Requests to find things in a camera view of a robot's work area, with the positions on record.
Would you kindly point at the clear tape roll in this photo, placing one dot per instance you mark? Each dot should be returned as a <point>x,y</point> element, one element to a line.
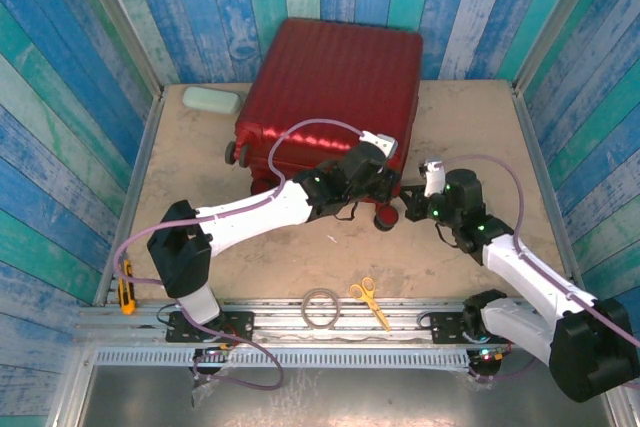
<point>306,319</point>

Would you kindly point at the aluminium mounting rail frame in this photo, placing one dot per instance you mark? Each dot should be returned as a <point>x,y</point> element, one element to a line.
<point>280,322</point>

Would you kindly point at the aluminium frame post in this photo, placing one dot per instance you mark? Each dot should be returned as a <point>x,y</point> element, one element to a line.
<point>556,17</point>
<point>125,27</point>

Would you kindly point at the red hard-shell suitcase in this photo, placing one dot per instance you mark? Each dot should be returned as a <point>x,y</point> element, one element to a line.
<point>340,82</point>

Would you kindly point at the small LED circuit board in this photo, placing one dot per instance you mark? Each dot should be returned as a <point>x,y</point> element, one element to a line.
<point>487,356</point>
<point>212,351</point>

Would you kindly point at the yellow utility knife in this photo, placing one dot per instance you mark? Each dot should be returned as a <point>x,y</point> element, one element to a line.
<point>128,297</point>

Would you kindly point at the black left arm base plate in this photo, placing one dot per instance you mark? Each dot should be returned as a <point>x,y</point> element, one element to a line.
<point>240,327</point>

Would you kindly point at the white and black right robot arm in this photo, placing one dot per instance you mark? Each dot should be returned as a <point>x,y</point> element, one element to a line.
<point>525,267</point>

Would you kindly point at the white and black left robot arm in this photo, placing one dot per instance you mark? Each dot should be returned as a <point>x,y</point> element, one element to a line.
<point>250,212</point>

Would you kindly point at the pale green glasses case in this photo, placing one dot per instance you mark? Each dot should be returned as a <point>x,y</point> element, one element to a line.
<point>210,99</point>

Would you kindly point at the grey steel sheet panel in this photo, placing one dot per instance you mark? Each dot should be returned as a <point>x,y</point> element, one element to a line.
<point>350,397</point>

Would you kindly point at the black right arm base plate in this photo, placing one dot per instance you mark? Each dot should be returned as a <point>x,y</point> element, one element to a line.
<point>445,329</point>

